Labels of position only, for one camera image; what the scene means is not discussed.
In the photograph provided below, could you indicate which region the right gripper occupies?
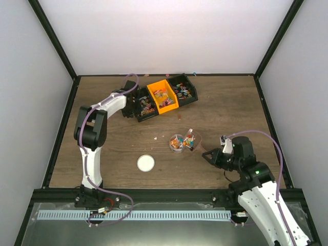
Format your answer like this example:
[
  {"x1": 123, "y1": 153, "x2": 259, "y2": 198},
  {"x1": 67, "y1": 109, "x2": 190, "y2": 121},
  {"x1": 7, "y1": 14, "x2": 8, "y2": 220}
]
[{"x1": 202, "y1": 148, "x2": 242, "y2": 171}]

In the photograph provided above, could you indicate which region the black bin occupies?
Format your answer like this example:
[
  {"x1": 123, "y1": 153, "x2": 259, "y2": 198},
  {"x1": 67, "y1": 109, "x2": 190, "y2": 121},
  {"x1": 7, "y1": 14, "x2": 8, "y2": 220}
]
[
  {"x1": 167, "y1": 73, "x2": 198, "y2": 107},
  {"x1": 134, "y1": 86, "x2": 159, "y2": 122}
]

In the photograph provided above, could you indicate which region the orange candy bin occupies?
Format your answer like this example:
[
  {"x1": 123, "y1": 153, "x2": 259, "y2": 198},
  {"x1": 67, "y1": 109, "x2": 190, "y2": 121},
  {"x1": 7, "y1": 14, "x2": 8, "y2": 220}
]
[{"x1": 147, "y1": 79, "x2": 179, "y2": 114}]

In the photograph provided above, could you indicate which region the clear plastic cup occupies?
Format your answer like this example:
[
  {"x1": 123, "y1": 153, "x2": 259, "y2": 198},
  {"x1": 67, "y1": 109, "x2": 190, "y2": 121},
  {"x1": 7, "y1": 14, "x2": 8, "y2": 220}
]
[{"x1": 169, "y1": 134, "x2": 184, "y2": 153}]

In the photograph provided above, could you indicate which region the white round lid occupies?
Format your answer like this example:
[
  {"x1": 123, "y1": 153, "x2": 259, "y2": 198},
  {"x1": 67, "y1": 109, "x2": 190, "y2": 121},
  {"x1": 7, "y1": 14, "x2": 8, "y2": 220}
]
[{"x1": 137, "y1": 155, "x2": 155, "y2": 172}]

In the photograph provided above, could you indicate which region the brown slotted scoop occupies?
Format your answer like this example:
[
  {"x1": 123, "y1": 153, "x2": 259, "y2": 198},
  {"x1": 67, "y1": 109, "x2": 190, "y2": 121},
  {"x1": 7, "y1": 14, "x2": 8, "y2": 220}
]
[{"x1": 182, "y1": 129, "x2": 206, "y2": 153}]

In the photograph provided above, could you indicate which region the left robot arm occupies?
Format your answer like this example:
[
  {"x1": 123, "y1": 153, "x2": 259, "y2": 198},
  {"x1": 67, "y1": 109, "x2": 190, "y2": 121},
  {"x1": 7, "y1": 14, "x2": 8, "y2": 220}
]
[{"x1": 74, "y1": 79, "x2": 139, "y2": 207}]

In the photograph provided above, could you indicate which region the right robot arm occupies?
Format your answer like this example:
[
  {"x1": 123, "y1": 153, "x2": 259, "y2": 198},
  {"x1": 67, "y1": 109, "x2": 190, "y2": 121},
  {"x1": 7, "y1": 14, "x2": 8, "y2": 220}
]
[{"x1": 202, "y1": 136, "x2": 311, "y2": 245}]

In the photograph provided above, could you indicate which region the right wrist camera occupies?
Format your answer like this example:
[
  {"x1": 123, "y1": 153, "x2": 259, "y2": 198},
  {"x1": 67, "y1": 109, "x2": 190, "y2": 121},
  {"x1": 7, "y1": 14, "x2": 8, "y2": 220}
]
[{"x1": 220, "y1": 135, "x2": 233, "y2": 154}]

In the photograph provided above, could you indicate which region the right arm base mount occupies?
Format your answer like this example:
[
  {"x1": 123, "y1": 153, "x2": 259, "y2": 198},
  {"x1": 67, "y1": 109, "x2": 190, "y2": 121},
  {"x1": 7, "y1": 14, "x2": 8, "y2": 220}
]
[{"x1": 211, "y1": 189, "x2": 239, "y2": 208}]

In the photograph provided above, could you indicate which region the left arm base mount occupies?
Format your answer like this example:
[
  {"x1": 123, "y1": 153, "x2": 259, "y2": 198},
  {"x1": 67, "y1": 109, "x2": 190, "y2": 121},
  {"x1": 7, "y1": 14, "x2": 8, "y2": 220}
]
[{"x1": 75, "y1": 186, "x2": 120, "y2": 209}]

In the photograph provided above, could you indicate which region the light blue slotted rail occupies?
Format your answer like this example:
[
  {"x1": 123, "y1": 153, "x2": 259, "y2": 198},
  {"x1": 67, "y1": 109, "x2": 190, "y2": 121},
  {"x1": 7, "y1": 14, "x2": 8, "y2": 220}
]
[{"x1": 37, "y1": 210, "x2": 231, "y2": 221}]

